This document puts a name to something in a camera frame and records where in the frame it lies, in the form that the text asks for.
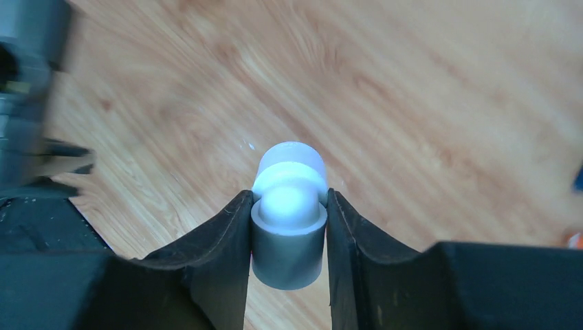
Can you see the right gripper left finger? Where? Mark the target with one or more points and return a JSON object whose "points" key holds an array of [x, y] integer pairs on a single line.
{"points": [[199, 281]]}

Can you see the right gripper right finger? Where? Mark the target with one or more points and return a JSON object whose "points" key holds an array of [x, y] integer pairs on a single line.
{"points": [[377, 282]]}

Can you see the white PVC elbow fitting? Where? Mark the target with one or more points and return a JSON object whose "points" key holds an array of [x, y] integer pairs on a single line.
{"points": [[289, 215]]}

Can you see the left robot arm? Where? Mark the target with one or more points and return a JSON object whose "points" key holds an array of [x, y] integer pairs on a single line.
{"points": [[34, 36]]}

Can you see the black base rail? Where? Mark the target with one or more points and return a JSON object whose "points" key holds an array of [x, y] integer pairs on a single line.
{"points": [[40, 217]]}

